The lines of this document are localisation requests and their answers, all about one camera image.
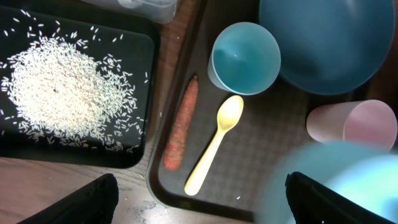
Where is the orange carrot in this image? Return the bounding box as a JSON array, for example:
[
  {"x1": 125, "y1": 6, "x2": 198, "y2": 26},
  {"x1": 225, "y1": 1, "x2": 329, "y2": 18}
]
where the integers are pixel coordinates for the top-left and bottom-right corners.
[{"x1": 164, "y1": 76, "x2": 199, "y2": 170}]

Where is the dark blue plate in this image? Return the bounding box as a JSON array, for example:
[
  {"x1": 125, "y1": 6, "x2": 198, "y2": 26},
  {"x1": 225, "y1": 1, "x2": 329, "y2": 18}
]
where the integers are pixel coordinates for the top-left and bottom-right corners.
[{"x1": 259, "y1": 0, "x2": 396, "y2": 95}]

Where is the light blue small bowl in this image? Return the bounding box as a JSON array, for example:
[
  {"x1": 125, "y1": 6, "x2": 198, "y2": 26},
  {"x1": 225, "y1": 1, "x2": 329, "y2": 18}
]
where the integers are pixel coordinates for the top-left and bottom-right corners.
[{"x1": 254, "y1": 141, "x2": 397, "y2": 224}]

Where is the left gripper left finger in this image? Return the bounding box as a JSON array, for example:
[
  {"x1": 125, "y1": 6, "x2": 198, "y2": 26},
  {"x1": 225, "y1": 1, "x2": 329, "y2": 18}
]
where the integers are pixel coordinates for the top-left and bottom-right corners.
[{"x1": 20, "y1": 174, "x2": 119, "y2": 224}]

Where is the yellow plastic spoon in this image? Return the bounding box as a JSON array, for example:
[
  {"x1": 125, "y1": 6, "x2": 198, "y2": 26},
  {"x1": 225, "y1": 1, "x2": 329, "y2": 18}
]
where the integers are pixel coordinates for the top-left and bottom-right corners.
[{"x1": 184, "y1": 95, "x2": 244, "y2": 196}]

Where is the light blue plastic cup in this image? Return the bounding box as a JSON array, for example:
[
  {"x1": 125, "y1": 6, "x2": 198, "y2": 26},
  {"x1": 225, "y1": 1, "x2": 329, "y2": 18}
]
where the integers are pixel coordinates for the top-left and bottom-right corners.
[{"x1": 208, "y1": 22, "x2": 281, "y2": 95}]

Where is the pink plastic cup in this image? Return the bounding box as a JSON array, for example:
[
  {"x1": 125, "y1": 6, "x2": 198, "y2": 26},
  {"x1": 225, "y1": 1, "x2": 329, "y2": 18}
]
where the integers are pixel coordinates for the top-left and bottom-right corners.
[{"x1": 306, "y1": 100, "x2": 397, "y2": 151}]

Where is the clear plastic waste bin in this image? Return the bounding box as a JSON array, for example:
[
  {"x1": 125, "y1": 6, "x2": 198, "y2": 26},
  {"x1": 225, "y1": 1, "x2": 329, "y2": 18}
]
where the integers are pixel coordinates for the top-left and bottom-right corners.
[{"x1": 82, "y1": 0, "x2": 179, "y2": 24}]

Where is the brown serving tray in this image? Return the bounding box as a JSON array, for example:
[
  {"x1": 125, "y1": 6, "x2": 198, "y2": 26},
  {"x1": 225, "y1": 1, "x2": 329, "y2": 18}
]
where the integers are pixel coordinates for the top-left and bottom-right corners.
[{"x1": 147, "y1": 1, "x2": 390, "y2": 222}]

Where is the pile of white rice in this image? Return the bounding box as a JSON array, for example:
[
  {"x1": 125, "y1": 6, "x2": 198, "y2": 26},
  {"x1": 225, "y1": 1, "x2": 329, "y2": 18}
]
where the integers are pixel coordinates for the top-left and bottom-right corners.
[{"x1": 0, "y1": 9, "x2": 149, "y2": 153}]

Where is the black waste tray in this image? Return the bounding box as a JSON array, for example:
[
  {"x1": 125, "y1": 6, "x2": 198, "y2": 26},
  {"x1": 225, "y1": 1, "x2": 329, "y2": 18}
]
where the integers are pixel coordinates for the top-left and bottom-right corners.
[{"x1": 1, "y1": 1, "x2": 160, "y2": 169}]

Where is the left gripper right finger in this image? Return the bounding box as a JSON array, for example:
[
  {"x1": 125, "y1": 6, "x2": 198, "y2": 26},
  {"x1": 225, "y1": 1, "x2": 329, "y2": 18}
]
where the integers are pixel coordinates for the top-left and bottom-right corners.
[{"x1": 285, "y1": 172, "x2": 394, "y2": 224}]

